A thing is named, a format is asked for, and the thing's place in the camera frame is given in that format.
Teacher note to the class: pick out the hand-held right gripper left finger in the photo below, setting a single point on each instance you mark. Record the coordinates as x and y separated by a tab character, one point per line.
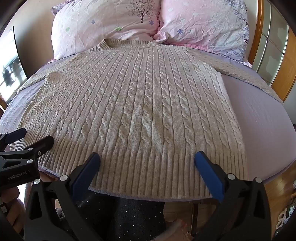
85	177

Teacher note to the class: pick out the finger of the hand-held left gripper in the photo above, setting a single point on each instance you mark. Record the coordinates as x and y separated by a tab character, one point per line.
13	136
40	146

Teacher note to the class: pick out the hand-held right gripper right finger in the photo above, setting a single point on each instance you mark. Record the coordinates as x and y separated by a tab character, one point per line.
209	177

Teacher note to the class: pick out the person's left hand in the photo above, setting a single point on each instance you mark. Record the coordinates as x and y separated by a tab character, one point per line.
13	197

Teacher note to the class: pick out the pink slipper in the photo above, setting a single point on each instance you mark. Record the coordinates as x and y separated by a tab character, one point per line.
178	229

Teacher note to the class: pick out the person's dark dotted pants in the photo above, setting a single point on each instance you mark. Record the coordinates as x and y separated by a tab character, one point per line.
129	220

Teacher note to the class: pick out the pink pillow with tree print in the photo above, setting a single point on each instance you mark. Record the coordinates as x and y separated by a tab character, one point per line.
99	25

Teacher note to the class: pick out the wooden wardrobe glass panels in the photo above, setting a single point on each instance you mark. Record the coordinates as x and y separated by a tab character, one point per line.
275	44

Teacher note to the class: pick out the pink pillow with lilac flowers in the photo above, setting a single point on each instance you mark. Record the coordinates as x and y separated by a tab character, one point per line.
203	25

